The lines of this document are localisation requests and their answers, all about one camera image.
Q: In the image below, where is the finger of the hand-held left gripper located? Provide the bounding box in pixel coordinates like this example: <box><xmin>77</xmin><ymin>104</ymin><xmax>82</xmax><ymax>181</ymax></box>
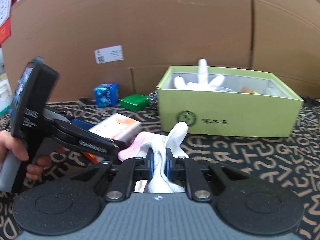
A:
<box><xmin>51</xmin><ymin>110</ymin><xmax>93</xmax><ymax>131</ymax></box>
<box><xmin>75</xmin><ymin>129</ymin><xmax>128</xmax><ymax>161</ymax></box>

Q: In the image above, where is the small green box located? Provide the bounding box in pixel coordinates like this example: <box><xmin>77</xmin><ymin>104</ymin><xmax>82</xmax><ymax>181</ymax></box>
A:
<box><xmin>119</xmin><ymin>94</ymin><xmax>148</xmax><ymax>112</ymax></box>

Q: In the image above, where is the large cardboard sheet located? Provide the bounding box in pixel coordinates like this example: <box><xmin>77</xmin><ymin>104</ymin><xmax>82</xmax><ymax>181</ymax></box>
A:
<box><xmin>0</xmin><ymin>0</ymin><xmax>320</xmax><ymax>108</ymax></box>

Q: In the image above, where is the peach and white box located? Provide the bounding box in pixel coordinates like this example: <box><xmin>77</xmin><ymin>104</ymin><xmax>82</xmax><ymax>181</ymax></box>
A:
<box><xmin>89</xmin><ymin>112</ymin><xmax>142</xmax><ymax>143</ymax></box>

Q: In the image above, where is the red wall calendar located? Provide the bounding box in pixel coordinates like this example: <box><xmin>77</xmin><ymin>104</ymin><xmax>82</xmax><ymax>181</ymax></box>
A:
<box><xmin>0</xmin><ymin>0</ymin><xmax>19</xmax><ymax>45</ymax></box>

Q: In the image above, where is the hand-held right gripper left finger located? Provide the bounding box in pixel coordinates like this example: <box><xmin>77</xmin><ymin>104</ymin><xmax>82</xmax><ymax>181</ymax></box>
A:
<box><xmin>77</xmin><ymin>149</ymin><xmax>153</xmax><ymax>203</ymax></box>

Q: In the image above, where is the person's left hand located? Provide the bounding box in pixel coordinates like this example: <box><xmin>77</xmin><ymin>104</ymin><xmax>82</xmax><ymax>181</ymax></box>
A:
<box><xmin>0</xmin><ymin>130</ymin><xmax>66</xmax><ymax>181</ymax></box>

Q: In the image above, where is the white glove with pink cuff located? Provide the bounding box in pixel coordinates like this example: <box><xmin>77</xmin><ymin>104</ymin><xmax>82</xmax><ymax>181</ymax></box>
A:
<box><xmin>117</xmin><ymin>121</ymin><xmax>189</xmax><ymax>193</ymax></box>

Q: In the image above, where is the steel wool scrubber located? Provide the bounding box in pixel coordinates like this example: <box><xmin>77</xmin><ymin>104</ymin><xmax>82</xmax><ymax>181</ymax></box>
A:
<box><xmin>147</xmin><ymin>90</ymin><xmax>160</xmax><ymax>109</ymax></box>

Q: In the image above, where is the blue printed pack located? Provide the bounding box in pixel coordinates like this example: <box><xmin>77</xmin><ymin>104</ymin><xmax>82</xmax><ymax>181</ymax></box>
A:
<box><xmin>94</xmin><ymin>82</ymin><xmax>119</xmax><ymax>107</ymax></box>

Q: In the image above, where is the green cardboard box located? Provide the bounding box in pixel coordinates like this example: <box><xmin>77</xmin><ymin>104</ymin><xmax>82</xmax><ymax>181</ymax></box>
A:
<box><xmin>155</xmin><ymin>65</ymin><xmax>304</xmax><ymax>138</ymax></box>

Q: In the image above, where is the white shipping label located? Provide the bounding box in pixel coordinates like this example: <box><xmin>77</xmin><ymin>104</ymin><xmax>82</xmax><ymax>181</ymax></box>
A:
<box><xmin>94</xmin><ymin>45</ymin><xmax>125</xmax><ymax>64</ymax></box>

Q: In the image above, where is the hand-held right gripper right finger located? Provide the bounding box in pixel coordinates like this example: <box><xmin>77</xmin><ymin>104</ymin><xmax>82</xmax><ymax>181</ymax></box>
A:
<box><xmin>165</xmin><ymin>148</ymin><xmax>248</xmax><ymax>202</ymax></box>

